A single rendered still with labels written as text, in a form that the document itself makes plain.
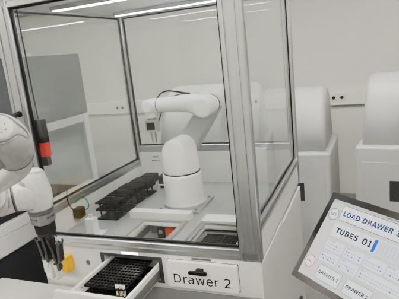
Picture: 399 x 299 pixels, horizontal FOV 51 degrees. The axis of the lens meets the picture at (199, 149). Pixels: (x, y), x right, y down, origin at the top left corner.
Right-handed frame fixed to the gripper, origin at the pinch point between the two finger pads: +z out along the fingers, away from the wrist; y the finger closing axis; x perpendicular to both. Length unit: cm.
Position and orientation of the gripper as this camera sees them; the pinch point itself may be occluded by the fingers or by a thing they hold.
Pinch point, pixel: (56, 269)
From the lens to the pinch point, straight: 178.7
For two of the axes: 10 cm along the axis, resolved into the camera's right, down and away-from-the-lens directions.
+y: 8.9, 0.2, -4.5
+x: 4.4, -3.1, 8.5
